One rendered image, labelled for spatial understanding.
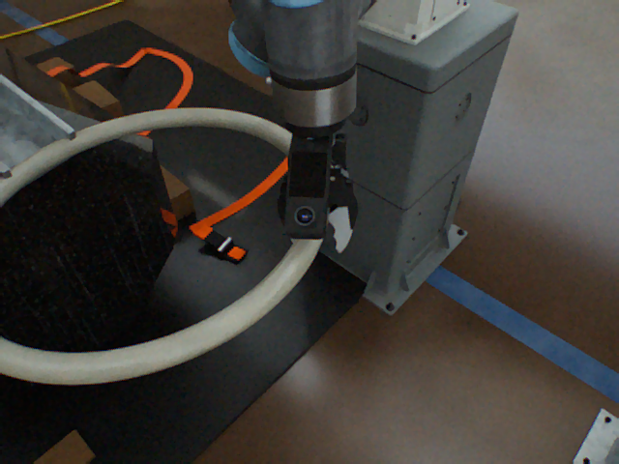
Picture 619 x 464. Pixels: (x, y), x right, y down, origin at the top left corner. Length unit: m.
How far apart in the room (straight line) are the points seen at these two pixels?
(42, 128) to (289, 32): 0.54
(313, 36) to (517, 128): 2.15
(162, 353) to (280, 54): 0.31
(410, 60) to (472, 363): 0.94
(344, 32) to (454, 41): 0.78
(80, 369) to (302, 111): 0.33
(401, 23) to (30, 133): 0.79
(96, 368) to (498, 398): 1.28
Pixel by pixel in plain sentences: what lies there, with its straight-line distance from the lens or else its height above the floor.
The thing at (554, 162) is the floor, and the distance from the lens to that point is 2.43.
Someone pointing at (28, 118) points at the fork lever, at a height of 0.92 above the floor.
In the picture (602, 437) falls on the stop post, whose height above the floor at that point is 0.01.
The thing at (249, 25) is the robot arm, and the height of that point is 1.11.
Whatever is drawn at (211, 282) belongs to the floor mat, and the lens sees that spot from 1.74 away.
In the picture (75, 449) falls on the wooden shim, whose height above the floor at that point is 0.03.
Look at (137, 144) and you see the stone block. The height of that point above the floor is 0.61.
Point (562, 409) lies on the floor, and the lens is 1.67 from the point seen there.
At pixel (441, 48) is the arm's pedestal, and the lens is 1.21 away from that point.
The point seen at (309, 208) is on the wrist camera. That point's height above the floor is 1.02.
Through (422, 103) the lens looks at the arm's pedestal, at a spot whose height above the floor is 0.76.
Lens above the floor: 1.38
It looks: 48 degrees down
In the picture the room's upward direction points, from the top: straight up
